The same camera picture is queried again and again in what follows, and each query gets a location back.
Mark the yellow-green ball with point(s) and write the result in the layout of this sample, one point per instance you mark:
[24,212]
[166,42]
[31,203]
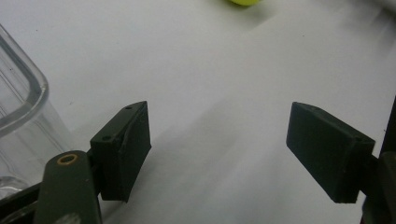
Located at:
[244,2]

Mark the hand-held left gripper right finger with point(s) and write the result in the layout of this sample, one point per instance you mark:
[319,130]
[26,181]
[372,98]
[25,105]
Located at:
[327,149]

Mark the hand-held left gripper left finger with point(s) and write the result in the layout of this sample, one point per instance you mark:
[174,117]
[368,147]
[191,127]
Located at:
[120,152]

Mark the clear plastic container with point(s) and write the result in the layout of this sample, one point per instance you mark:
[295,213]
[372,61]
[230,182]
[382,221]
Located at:
[21,124]

